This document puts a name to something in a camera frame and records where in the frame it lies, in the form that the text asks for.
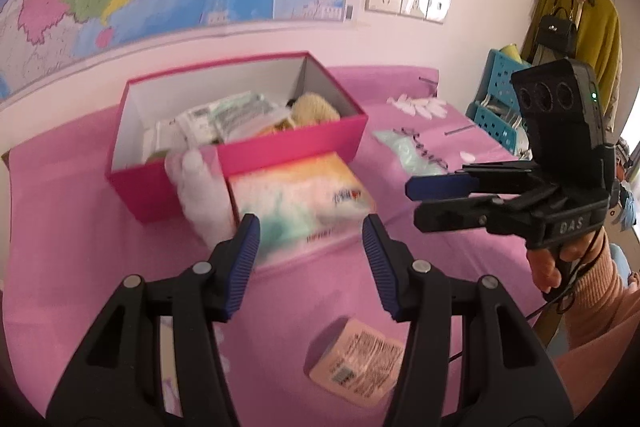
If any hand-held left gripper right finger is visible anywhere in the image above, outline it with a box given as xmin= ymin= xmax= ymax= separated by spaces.
xmin=361 ymin=213 xmax=573 ymax=427

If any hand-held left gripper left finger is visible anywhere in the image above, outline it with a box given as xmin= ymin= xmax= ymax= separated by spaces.
xmin=45 ymin=213 xmax=262 ymax=427

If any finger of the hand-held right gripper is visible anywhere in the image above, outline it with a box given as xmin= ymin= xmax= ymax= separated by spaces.
xmin=414 ymin=188 xmax=551 ymax=236
xmin=405 ymin=160 xmax=539 ymax=204

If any pastel tissue pack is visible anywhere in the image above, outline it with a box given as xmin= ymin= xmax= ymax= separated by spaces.
xmin=227 ymin=152 xmax=377 ymax=268

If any pink cardboard box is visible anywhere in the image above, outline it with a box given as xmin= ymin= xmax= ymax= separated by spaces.
xmin=105 ymin=51 xmax=370 ymax=225

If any beige plush toy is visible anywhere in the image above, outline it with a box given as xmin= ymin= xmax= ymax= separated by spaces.
xmin=289 ymin=92 xmax=343 ymax=128

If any clear plastic packet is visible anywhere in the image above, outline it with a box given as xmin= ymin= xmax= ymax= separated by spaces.
xmin=175 ymin=91 xmax=286 ymax=143

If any person's right forearm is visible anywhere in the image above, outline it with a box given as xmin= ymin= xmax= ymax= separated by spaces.
xmin=550 ymin=232 xmax=640 ymax=427

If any person's right hand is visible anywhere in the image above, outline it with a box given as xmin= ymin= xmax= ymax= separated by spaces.
xmin=527 ymin=228 xmax=610 ymax=294

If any blue plastic rack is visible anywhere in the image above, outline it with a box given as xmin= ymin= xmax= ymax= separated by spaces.
xmin=466 ymin=48 xmax=536 ymax=155

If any white pump bottle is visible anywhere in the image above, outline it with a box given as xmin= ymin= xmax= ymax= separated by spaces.
xmin=165 ymin=147 xmax=236 ymax=250

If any black handbag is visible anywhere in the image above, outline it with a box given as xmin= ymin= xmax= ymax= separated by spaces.
xmin=535 ymin=7 xmax=578 ymax=55

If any yellow coat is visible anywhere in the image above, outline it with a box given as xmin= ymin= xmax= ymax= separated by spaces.
xmin=520 ymin=0 xmax=623 ymax=108

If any peach tissue packet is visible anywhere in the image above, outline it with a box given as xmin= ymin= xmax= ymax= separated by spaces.
xmin=306 ymin=316 xmax=406 ymax=408

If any black cable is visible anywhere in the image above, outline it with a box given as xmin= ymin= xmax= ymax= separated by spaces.
xmin=449 ymin=227 xmax=607 ymax=364

